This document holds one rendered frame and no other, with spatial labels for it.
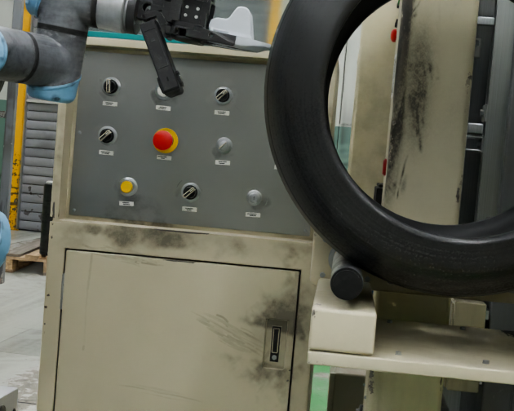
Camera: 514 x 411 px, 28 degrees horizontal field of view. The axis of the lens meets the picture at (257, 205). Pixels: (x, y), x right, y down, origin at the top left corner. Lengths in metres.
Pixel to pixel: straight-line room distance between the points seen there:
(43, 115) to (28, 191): 0.84
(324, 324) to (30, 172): 10.09
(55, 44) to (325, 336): 0.57
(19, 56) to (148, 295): 0.74
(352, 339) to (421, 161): 0.46
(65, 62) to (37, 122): 9.86
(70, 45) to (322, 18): 0.38
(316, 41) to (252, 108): 0.69
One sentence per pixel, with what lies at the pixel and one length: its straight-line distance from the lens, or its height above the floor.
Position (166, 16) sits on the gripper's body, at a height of 1.25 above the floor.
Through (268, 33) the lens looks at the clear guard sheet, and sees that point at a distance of 2.06.
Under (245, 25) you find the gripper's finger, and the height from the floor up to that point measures 1.25.
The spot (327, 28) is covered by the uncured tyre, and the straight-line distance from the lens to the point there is 1.40.
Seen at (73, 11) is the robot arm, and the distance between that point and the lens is 1.54.
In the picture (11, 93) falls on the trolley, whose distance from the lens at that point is 6.07.
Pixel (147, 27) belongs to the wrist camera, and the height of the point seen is 1.23.
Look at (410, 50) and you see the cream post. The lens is 1.76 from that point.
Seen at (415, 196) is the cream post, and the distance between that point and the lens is 1.76.
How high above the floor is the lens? 1.07
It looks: 3 degrees down
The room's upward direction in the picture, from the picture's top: 5 degrees clockwise
